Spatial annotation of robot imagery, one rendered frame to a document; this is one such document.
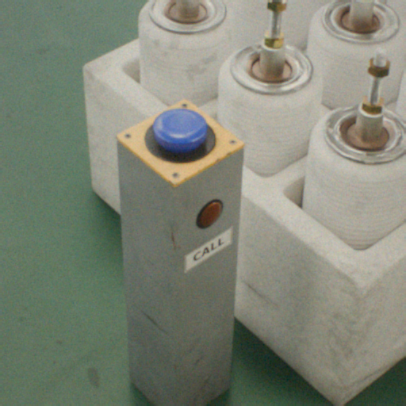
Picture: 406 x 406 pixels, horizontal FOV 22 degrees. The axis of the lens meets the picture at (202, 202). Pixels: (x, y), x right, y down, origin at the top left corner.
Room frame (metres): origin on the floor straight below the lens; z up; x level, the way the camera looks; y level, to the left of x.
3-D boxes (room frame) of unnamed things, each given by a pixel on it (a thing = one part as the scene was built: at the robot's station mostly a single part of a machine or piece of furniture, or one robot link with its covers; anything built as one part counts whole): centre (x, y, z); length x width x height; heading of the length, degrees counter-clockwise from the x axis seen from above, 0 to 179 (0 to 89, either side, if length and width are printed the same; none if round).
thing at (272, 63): (0.76, -0.06, 0.26); 0.02 x 0.02 x 0.03
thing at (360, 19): (0.83, -0.15, 0.26); 0.02 x 0.02 x 0.03
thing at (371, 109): (0.67, -0.14, 0.29); 0.02 x 0.02 x 0.01; 77
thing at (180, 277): (0.58, 0.02, 0.16); 0.07 x 0.07 x 0.31; 42
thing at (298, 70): (0.76, -0.06, 0.25); 0.08 x 0.08 x 0.01
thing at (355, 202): (0.67, -0.14, 0.16); 0.10 x 0.10 x 0.18
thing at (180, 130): (0.59, 0.02, 0.32); 0.04 x 0.04 x 0.02
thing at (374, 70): (0.67, -0.14, 0.32); 0.02 x 0.02 x 0.01; 77
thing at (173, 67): (0.84, 0.02, 0.16); 0.10 x 0.10 x 0.18
